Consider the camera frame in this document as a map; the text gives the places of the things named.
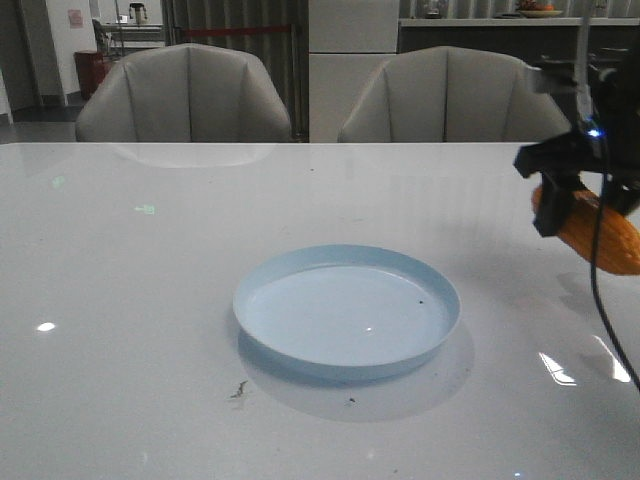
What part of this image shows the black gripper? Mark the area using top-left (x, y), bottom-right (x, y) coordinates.
top-left (514, 47), bottom-right (639, 237)

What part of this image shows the orange corn cob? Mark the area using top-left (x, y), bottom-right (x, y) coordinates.
top-left (556, 189), bottom-right (639, 275)

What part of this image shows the light blue round plate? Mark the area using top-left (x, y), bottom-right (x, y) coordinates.
top-left (233, 244), bottom-right (461, 382)

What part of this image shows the dark counter with shelf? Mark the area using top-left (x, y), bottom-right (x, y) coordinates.
top-left (397, 18), bottom-right (639, 63)

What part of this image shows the grey leather chair right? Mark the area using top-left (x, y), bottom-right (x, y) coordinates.
top-left (338, 46), bottom-right (570, 143)

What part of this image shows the grey leather chair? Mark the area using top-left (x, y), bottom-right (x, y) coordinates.
top-left (338, 46), bottom-right (570, 143)
top-left (75, 43), bottom-right (291, 143)

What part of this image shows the fruit bowl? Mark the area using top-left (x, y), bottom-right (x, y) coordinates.
top-left (515, 0), bottom-right (563, 19)

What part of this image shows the white cabinet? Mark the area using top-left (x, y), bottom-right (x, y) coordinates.
top-left (308, 1), bottom-right (400, 143)

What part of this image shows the red barrier belt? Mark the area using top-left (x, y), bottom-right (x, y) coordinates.
top-left (181, 24), bottom-right (293, 38)

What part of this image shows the grey leather chair left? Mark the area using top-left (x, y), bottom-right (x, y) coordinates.
top-left (75, 43), bottom-right (291, 143)

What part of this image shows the background desk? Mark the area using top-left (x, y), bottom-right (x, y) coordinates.
top-left (103, 23), bottom-right (166, 50)

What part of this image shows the red bin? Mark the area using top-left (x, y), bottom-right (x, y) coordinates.
top-left (74, 50), bottom-right (107, 100)

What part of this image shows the black cable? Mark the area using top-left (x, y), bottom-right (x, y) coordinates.
top-left (589, 119), bottom-right (640, 392)

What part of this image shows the pink wall notice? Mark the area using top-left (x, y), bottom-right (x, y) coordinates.
top-left (67, 9), bottom-right (83, 29)

